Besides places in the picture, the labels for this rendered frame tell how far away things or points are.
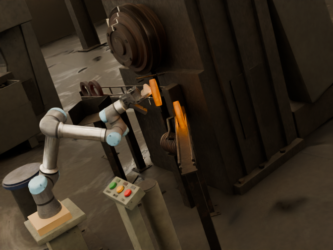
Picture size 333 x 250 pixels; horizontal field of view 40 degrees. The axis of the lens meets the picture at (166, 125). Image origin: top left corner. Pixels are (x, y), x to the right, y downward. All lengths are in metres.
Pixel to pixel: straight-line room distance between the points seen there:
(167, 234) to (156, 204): 0.20
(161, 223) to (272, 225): 0.67
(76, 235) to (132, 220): 0.73
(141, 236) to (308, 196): 1.09
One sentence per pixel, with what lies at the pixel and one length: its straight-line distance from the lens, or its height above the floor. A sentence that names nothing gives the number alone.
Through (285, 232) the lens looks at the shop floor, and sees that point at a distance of 2.71.
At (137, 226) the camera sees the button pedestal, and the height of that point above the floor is 0.40.
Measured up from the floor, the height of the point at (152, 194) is 0.49.
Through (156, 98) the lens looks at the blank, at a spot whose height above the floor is 0.86.
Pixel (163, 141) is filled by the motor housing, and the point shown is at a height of 0.50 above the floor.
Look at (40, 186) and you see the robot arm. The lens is 2.87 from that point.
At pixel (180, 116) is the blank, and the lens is 2.62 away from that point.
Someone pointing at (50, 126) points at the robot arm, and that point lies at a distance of 2.66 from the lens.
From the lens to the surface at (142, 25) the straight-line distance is 2.85.
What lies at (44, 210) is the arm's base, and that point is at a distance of 2.93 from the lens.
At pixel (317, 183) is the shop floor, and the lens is 3.06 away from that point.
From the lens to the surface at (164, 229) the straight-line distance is 2.54.
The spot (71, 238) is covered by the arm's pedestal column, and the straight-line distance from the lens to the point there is 3.01.
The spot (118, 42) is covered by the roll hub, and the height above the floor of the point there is 1.15.
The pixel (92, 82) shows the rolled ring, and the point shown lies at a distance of 3.89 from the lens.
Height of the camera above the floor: 1.65
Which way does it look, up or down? 21 degrees down
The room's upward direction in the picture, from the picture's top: 19 degrees counter-clockwise
